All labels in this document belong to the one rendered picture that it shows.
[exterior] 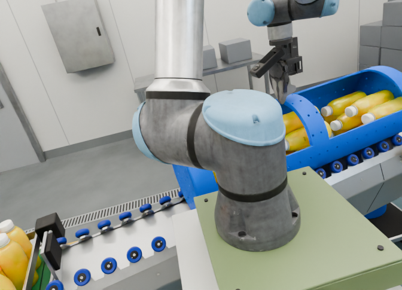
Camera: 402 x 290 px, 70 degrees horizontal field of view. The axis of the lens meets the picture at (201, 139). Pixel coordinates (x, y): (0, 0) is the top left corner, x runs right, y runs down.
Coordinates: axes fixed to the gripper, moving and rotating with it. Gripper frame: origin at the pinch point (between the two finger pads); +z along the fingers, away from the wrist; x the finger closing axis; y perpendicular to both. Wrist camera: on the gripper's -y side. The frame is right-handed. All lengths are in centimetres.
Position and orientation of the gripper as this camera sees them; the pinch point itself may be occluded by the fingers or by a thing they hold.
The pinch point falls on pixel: (280, 101)
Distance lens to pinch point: 102.9
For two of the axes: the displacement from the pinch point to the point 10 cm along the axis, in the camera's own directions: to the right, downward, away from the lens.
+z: 1.9, 8.9, 4.1
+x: -3.6, -3.2, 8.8
